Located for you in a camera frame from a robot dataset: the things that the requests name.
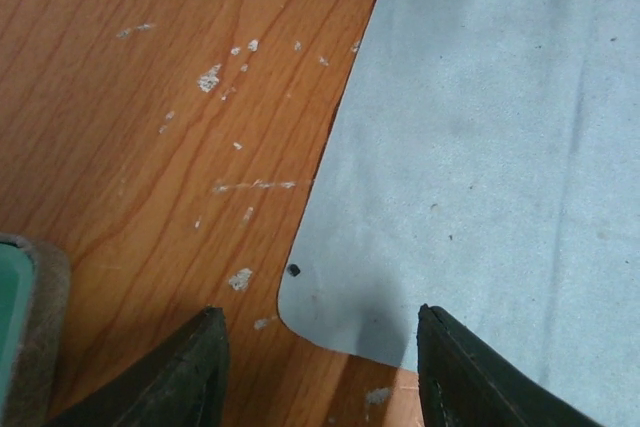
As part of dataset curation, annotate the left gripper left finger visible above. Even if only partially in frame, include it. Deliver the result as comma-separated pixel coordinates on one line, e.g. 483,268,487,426
47,306,230,426

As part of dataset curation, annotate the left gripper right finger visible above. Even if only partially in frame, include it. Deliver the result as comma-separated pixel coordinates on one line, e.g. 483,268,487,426
417,304,597,426

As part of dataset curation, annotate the blue cleaning cloth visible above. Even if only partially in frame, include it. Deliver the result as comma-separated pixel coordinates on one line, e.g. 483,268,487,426
278,0,639,426

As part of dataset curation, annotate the grey glasses case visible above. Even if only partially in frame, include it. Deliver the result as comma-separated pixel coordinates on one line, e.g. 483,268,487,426
1,233,71,426

